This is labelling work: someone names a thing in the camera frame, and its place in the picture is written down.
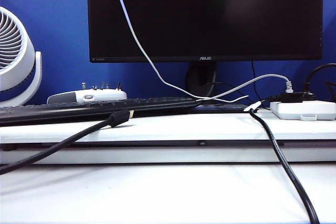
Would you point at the white raised desk shelf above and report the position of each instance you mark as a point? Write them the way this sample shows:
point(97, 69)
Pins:
point(157, 132)

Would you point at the black monitor stand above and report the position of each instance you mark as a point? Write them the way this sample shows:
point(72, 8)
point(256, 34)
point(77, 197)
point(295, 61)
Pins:
point(200, 77)

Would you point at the white grey remote controller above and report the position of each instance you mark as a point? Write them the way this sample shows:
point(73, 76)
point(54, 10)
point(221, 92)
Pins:
point(105, 94)

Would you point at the black ASUS monitor screen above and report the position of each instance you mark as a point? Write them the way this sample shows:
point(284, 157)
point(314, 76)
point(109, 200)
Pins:
point(223, 16)

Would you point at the black computer keyboard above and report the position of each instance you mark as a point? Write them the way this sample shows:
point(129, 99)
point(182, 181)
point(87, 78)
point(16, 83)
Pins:
point(52, 113)

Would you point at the blue cubicle partition panel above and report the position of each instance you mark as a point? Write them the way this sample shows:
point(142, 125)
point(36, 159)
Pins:
point(65, 37)

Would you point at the black plug adapter block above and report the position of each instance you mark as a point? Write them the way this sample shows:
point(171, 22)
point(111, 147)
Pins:
point(291, 98)

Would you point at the white power strip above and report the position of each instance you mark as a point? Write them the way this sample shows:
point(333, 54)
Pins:
point(294, 110)

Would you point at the white desk fan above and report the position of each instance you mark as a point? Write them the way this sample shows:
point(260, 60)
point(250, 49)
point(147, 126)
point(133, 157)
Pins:
point(29, 58)

